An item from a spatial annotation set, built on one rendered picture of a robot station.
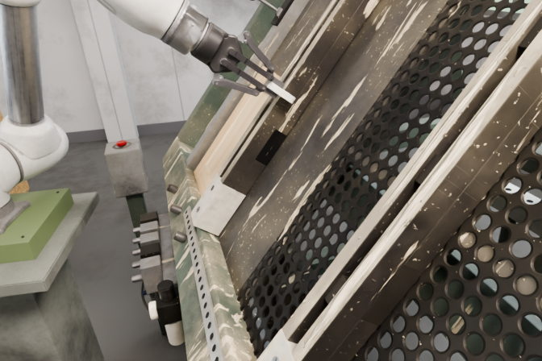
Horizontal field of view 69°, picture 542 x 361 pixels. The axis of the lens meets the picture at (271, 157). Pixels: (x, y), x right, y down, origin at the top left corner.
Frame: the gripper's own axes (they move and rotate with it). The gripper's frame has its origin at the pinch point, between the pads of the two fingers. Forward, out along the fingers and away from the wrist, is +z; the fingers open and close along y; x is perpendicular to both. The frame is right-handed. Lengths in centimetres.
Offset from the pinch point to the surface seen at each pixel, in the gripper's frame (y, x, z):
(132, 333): -131, 69, 34
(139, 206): -68, 62, 3
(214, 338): -40, -30, 3
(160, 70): -55, 338, 17
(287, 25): 17.2, 40.9, 6.6
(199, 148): -30, 41, 4
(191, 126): -30, 65, 4
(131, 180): -58, 59, -5
